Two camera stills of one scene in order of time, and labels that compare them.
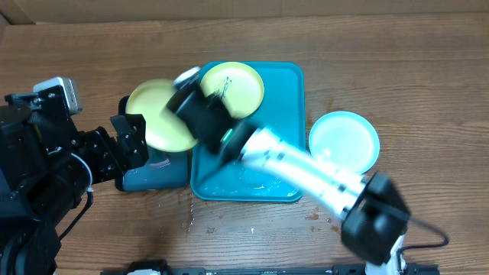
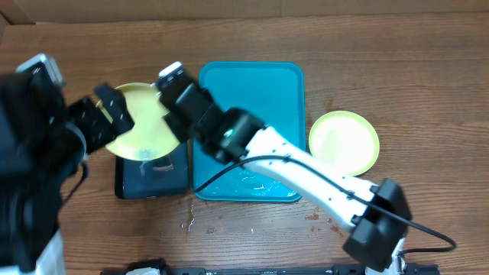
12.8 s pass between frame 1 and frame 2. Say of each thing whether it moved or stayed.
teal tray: stayed
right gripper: stayed
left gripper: moved
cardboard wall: stayed
